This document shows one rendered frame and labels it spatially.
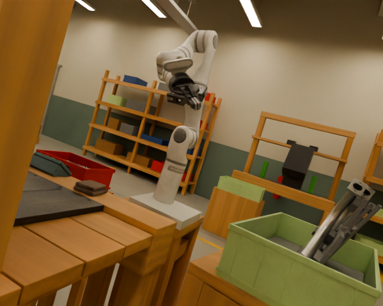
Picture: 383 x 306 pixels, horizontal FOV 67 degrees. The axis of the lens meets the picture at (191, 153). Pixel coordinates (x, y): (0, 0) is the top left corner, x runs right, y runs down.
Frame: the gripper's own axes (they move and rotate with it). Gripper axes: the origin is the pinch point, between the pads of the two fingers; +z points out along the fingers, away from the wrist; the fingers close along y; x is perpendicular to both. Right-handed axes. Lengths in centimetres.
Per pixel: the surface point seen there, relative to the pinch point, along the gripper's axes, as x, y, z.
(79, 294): -107, 59, -24
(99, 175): -52, 35, -46
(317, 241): -37, -26, 28
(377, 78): -188, -445, -306
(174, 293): -92, 14, 0
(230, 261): -44.9, -2.1, 21.1
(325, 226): -37, -32, 25
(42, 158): -29, 51, -35
